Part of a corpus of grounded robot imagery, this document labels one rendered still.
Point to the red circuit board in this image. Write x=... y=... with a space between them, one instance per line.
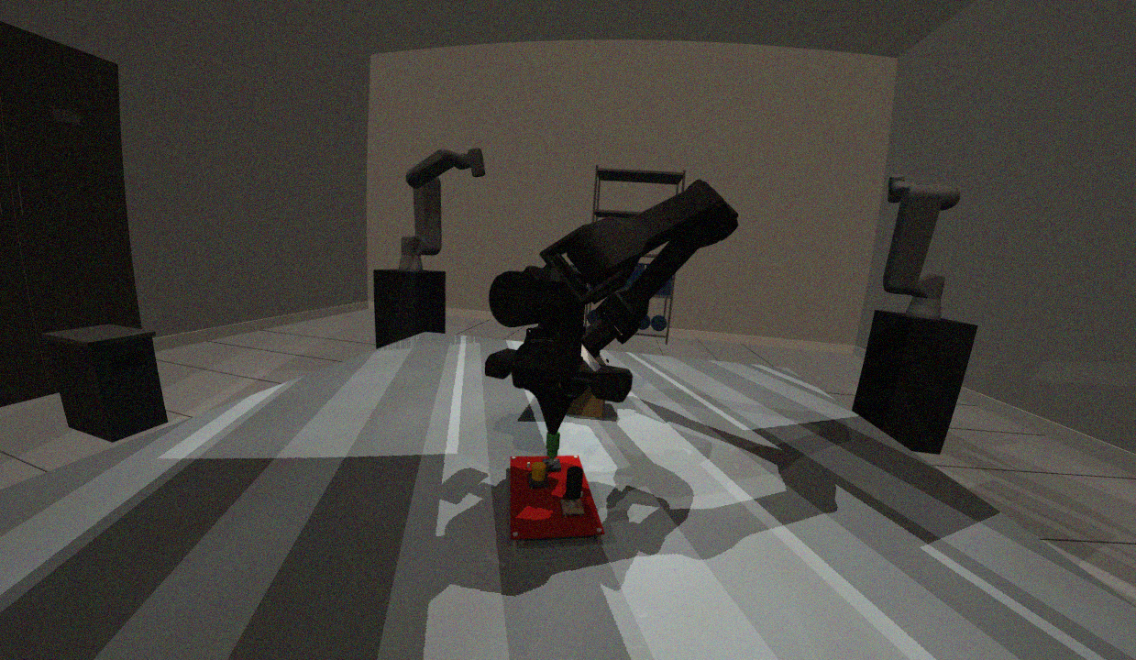
x=550 y=497

